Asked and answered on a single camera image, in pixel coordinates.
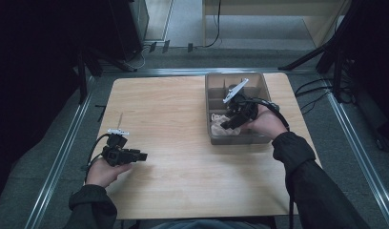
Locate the metal floor rail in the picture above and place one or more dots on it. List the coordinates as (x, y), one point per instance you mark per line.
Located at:
(361, 152)
(59, 159)

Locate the grey divided storage box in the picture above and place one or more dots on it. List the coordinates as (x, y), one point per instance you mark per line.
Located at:
(214, 92)

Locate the dark cabinet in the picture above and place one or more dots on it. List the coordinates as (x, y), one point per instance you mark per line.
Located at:
(127, 25)

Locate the light wooden shelf unit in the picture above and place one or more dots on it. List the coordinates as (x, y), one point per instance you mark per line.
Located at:
(278, 9)

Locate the black metal stand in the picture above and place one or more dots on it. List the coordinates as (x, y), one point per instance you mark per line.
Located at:
(83, 76)

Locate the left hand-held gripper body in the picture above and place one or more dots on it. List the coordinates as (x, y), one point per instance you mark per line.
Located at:
(116, 152)

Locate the black tripod stand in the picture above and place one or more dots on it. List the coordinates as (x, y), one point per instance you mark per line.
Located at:
(335, 44)

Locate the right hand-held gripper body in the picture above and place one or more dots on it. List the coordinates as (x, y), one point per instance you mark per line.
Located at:
(248, 108)

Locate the person's left hand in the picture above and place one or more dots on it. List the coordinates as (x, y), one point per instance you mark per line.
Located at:
(102, 175)

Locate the person's right hand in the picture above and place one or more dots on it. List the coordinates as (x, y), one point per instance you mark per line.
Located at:
(269, 124)

